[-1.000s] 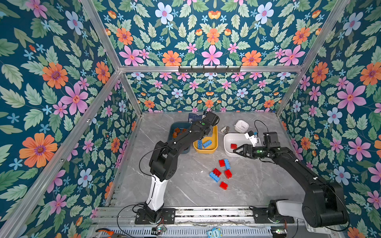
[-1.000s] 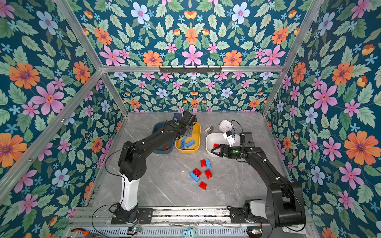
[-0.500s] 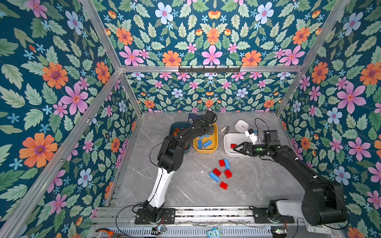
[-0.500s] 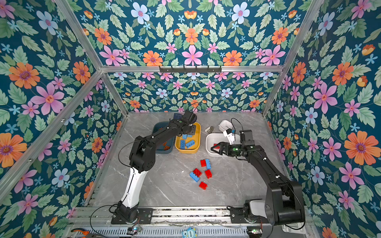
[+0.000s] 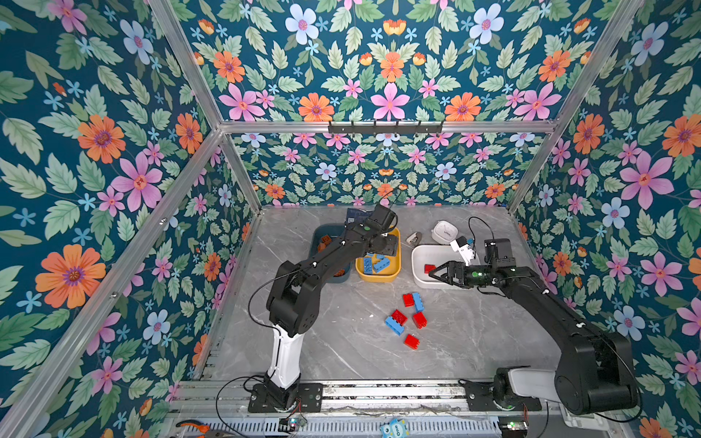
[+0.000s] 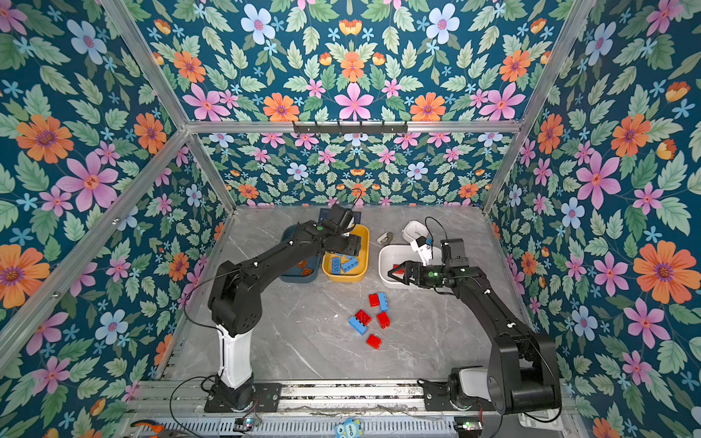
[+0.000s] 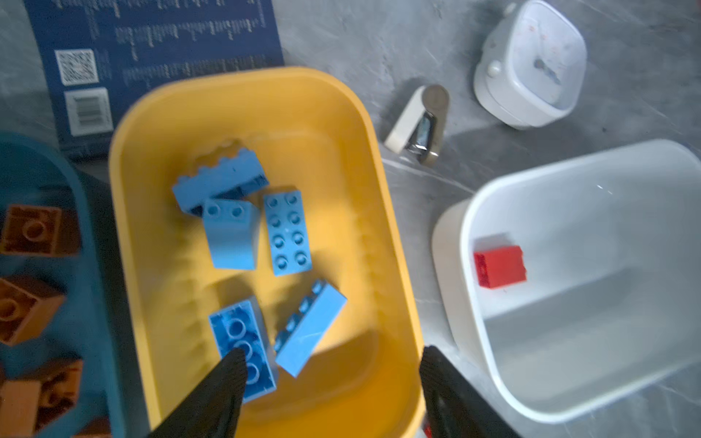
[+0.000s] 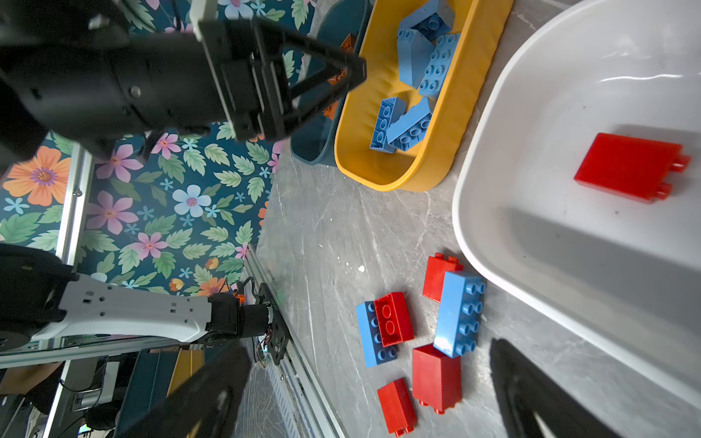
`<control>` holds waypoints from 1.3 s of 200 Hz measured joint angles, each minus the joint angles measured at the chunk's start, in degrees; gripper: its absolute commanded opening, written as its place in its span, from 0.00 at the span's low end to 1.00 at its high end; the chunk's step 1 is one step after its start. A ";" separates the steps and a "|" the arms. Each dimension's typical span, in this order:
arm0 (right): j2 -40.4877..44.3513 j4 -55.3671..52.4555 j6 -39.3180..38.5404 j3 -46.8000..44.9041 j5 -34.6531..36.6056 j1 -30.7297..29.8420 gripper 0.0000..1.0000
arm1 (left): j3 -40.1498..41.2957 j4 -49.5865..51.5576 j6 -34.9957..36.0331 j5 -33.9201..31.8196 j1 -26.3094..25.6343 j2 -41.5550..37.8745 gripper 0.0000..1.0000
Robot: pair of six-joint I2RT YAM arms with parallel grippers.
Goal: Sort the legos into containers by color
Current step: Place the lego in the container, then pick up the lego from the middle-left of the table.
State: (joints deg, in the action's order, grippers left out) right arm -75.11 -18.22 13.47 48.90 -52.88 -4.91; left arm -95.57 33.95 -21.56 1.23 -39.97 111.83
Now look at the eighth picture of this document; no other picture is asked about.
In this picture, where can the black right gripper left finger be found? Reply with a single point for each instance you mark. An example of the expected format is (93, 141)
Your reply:
(207, 404)

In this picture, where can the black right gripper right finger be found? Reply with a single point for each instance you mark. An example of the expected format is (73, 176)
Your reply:
(527, 396)

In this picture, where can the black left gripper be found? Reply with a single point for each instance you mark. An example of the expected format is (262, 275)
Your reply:
(246, 59)

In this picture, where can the red lego bottom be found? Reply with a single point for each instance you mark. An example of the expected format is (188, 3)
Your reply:
(398, 409)

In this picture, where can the red lego small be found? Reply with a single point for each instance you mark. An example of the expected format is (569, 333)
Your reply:
(630, 167)

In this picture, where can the brown lego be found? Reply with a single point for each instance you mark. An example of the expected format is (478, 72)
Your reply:
(331, 111)
(349, 43)

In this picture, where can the light blue square lego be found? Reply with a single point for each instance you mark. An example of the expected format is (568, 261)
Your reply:
(414, 53)

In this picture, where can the light blue long lego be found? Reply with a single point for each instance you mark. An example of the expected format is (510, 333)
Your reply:
(433, 20)

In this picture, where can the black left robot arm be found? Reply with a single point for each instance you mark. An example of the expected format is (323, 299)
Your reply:
(75, 69)

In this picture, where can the teal plastic bin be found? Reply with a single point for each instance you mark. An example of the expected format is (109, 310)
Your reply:
(314, 143)

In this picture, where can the stacked spare bins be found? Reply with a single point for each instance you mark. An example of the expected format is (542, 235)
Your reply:
(155, 376)

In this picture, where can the yellow plastic bin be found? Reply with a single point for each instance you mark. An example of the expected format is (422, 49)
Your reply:
(480, 24)

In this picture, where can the white plastic bin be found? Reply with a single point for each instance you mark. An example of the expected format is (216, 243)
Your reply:
(622, 274)

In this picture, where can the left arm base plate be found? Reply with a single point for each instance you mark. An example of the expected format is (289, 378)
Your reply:
(275, 341)

